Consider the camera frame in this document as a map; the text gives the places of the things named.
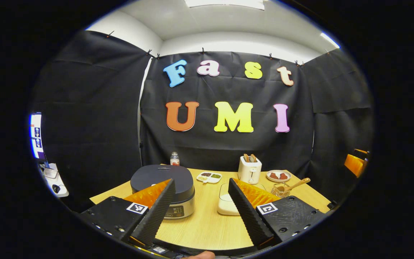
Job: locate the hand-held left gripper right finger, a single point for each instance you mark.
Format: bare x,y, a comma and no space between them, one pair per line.
246,212

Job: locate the clear box of white rice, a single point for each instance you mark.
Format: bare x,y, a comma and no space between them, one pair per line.
225,205

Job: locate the computer monitor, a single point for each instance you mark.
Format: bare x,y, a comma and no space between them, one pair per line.
36,136

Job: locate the black computer mouse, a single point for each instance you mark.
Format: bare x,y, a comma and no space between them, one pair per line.
56,189

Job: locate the white round plate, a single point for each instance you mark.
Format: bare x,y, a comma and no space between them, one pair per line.
279,180

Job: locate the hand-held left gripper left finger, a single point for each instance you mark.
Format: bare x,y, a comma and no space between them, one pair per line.
158,212

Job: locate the toasted bread slice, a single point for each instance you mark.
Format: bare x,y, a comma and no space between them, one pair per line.
246,158
253,158

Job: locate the wooden spoon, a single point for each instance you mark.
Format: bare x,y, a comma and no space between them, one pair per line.
297,184

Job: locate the large ceiling light panel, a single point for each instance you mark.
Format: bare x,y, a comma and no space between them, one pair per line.
225,3

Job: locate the brown meat piece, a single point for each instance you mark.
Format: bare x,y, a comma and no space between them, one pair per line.
274,176
283,176

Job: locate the white divided sauce dish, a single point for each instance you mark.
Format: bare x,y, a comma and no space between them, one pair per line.
209,177

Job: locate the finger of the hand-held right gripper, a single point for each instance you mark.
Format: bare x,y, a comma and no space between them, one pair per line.
354,164
360,150

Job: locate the small red label bottle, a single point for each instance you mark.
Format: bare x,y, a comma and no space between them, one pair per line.
174,160

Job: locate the small ceiling light panel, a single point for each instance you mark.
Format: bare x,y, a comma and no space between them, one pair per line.
330,40

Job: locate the white side desk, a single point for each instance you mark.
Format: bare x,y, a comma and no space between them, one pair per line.
50,178

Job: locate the dark grey rice cooker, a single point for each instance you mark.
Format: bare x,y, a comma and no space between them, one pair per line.
156,176

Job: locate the white toaster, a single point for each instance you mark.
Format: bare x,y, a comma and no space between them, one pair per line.
249,172

